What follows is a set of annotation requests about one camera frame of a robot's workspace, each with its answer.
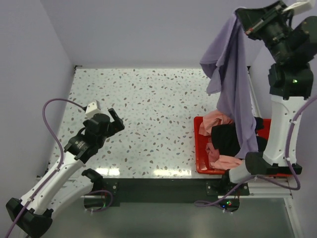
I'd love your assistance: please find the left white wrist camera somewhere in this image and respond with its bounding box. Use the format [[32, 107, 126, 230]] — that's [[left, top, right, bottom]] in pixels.
[[85, 100, 102, 119]]

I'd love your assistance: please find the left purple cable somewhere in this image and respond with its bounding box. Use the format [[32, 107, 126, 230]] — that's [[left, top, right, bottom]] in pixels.
[[4, 98, 86, 238]]

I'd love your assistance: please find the purple t shirt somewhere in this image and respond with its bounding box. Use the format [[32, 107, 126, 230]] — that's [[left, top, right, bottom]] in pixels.
[[200, 13, 258, 159]]

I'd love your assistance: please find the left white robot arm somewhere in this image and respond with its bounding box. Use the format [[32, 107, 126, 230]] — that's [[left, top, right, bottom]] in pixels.
[[5, 106, 124, 238]]

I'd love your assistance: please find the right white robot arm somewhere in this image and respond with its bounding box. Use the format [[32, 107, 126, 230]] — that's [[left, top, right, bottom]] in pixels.
[[220, 0, 317, 195]]

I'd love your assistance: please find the pink t shirt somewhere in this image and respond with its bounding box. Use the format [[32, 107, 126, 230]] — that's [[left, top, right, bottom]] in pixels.
[[199, 110, 234, 136]]

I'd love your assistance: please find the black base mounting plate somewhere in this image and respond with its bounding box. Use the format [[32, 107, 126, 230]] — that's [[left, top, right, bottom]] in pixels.
[[84, 178, 250, 209]]

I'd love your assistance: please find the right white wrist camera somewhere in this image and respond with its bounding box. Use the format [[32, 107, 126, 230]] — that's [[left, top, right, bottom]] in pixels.
[[283, 0, 316, 15]]

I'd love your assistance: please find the red plastic bin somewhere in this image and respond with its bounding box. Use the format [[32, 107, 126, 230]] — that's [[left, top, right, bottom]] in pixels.
[[194, 117, 291, 177]]

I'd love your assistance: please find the black t shirt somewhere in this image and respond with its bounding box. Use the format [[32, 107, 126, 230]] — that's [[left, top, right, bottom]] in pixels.
[[211, 117, 267, 159]]

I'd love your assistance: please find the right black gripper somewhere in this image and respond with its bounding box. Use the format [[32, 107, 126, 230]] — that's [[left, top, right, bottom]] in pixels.
[[234, 0, 291, 63]]

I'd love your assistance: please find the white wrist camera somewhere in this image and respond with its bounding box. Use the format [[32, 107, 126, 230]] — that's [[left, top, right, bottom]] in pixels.
[[85, 100, 102, 119], [283, 0, 316, 15]]

